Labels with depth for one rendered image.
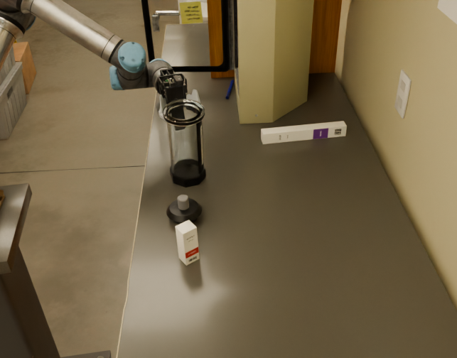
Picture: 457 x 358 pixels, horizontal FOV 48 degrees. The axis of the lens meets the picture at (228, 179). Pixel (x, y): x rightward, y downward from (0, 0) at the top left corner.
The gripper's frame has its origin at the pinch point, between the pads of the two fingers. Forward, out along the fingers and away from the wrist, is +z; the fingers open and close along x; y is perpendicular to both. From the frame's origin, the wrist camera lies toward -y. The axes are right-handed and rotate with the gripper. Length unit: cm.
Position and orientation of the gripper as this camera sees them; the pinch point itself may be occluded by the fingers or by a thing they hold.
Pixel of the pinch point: (183, 116)
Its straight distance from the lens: 136.1
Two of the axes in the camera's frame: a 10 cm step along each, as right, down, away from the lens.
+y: -0.6, -8.5, -5.2
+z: 2.9, 4.8, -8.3
